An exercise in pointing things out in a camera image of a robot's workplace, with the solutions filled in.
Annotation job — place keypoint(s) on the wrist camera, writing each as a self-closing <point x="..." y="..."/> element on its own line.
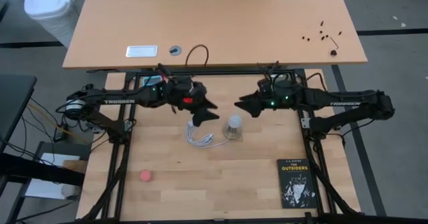
<point x="184" y="83"/>
<point x="264" y="85"/>

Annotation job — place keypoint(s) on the black side desk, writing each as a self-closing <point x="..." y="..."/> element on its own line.
<point x="13" y="100"/>

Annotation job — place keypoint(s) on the brass lamp base socket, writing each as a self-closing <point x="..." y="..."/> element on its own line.
<point x="231" y="133"/>

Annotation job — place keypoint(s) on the pink ball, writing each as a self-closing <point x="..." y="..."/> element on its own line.
<point x="145" y="176"/>

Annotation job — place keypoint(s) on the black aluminium table frame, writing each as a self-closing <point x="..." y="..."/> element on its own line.
<point x="227" y="72"/>

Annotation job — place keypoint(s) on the black table leg bar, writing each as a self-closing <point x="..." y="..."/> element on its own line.
<point x="33" y="172"/>

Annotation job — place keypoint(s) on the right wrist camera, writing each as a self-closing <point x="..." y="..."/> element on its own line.
<point x="264" y="85"/>

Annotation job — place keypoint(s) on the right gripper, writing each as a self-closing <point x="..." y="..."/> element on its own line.
<point x="265" y="98"/>

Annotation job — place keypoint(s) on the beige wooden desk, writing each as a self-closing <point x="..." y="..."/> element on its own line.
<point x="217" y="16"/>

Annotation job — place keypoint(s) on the small black knob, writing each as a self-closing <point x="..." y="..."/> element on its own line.
<point x="333" y="52"/>

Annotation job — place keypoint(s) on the white paper sheet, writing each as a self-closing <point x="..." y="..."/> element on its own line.
<point x="43" y="189"/>

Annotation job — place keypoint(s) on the round grey desk grommet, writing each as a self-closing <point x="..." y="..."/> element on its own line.
<point x="175" y="50"/>

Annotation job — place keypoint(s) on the white lightbulb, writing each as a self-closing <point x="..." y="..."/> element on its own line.
<point x="234" y="121"/>

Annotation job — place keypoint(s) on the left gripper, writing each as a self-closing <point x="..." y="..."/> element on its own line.
<point x="174" y="98"/>

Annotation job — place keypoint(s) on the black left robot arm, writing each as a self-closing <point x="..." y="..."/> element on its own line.
<point x="113" y="98"/>

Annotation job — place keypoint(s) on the silver rectangular desk plate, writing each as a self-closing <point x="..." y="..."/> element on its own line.
<point x="141" y="51"/>

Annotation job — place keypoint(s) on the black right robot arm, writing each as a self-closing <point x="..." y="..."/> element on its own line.
<point x="344" y="103"/>

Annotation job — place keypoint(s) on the black power adapter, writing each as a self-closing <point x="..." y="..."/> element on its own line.
<point x="60" y="133"/>

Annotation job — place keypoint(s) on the white trash bin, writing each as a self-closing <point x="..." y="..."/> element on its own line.
<point x="50" y="3"/>

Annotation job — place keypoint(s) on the black frame strut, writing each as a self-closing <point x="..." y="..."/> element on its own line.
<point x="274" y="67"/>
<point x="164" y="69"/>

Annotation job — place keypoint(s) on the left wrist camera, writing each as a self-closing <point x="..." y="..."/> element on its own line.
<point x="184" y="83"/>

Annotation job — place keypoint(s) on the teal calculator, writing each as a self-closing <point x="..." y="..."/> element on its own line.
<point x="150" y="80"/>

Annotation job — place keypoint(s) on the black Outsiders book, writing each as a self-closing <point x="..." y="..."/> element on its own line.
<point x="297" y="184"/>

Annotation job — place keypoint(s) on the black hex key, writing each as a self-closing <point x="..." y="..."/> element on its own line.
<point x="335" y="43"/>

